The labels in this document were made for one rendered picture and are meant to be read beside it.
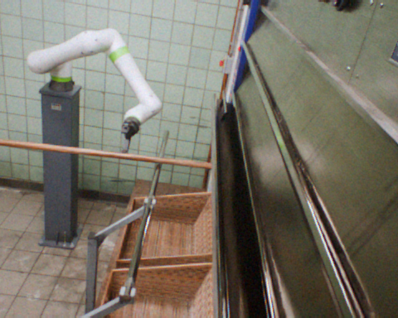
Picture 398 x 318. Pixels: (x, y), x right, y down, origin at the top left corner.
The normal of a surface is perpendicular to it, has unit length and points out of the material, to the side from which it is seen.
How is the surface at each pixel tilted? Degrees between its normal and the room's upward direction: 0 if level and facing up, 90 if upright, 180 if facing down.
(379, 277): 70
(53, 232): 90
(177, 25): 90
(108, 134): 90
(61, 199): 90
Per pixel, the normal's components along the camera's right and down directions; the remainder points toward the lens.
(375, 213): -0.87, -0.44
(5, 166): -0.03, 0.47
